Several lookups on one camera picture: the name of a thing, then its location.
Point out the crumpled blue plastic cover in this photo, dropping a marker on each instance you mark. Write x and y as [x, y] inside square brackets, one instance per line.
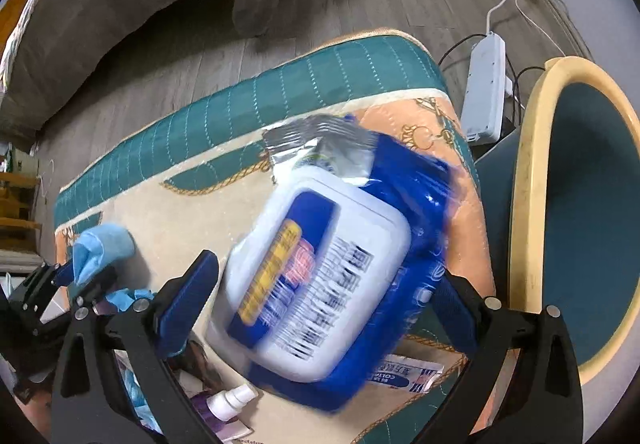
[127, 295]

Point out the blue wet wipes pack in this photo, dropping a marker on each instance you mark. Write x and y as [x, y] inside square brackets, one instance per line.
[320, 274]

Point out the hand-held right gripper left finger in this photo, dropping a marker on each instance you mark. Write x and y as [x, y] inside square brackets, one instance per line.
[187, 304]

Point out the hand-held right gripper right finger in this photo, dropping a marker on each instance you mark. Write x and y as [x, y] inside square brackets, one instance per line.
[450, 316]

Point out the teal orange quilted mat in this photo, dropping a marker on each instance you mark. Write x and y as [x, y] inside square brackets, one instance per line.
[200, 204]

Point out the wooden headboard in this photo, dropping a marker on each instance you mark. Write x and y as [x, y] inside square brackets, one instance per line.
[20, 4]

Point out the purple spray bottle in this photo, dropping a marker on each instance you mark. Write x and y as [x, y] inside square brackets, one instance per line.
[230, 399]

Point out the light blue cloth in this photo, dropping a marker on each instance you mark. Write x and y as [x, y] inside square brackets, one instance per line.
[105, 244]

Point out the white power strip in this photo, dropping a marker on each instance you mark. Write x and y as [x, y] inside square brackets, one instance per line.
[482, 89]

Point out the small white blue packet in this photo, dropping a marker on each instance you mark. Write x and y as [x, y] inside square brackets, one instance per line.
[410, 371]

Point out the wooden furniture frame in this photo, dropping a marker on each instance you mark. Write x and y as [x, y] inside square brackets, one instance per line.
[15, 219]

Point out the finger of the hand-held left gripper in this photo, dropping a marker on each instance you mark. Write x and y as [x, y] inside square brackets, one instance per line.
[64, 274]
[97, 289]

